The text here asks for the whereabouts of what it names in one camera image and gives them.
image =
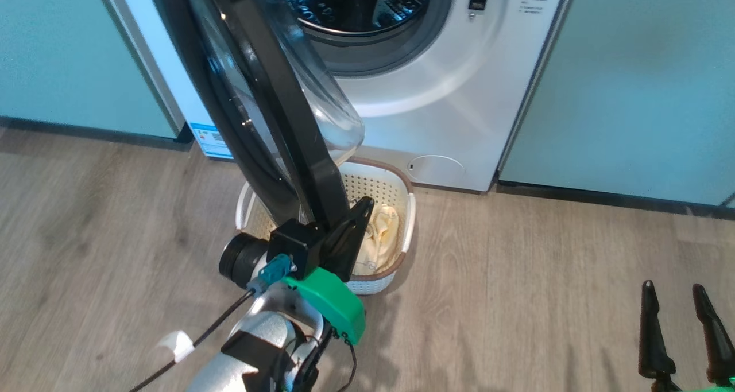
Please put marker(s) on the dark cabinet kick plate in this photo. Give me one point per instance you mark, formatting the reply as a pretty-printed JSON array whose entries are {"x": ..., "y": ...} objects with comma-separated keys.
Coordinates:
[
  {"x": 603, "y": 198},
  {"x": 86, "y": 132}
]

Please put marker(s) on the steel washer drum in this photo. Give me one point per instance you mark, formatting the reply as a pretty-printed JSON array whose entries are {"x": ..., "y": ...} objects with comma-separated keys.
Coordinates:
[{"x": 356, "y": 4}]

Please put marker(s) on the blue white energy label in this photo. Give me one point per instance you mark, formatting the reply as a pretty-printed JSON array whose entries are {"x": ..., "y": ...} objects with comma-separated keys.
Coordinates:
[{"x": 211, "y": 142}]

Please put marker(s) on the cream perforated laundry basket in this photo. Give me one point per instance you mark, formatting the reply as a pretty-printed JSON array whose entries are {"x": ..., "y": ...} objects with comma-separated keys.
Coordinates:
[{"x": 379, "y": 191}]

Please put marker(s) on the washing machine glass door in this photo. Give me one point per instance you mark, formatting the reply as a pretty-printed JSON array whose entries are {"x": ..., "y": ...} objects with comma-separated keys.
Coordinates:
[{"x": 275, "y": 93}]

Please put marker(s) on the pale green cabinet panel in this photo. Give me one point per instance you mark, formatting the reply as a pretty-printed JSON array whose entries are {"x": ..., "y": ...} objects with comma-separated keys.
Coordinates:
[
  {"x": 631, "y": 82},
  {"x": 69, "y": 53}
]

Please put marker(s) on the white front-load washing machine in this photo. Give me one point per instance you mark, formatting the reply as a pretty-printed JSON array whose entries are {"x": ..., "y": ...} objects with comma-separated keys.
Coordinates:
[{"x": 459, "y": 122}]

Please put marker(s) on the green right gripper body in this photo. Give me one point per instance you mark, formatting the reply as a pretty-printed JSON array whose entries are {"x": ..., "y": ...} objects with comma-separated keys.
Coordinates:
[{"x": 720, "y": 389}]

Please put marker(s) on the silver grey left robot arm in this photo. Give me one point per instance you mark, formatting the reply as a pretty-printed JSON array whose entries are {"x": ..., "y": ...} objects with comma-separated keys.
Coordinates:
[{"x": 252, "y": 334}]

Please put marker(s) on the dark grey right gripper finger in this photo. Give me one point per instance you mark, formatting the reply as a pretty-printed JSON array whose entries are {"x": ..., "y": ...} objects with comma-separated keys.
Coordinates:
[
  {"x": 654, "y": 346},
  {"x": 718, "y": 352}
]

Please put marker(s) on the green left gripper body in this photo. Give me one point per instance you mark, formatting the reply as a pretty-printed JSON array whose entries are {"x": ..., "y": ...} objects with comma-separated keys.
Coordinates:
[{"x": 336, "y": 306}]

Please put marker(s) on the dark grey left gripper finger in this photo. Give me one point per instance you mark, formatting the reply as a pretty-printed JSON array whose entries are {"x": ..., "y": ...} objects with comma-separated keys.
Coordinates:
[{"x": 347, "y": 243}]

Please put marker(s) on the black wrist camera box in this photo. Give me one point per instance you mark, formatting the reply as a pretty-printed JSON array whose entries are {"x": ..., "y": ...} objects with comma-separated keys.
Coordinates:
[{"x": 293, "y": 245}]

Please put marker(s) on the pale yellow printed garment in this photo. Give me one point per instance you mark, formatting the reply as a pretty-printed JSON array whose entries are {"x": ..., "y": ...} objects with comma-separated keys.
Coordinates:
[{"x": 382, "y": 237}]

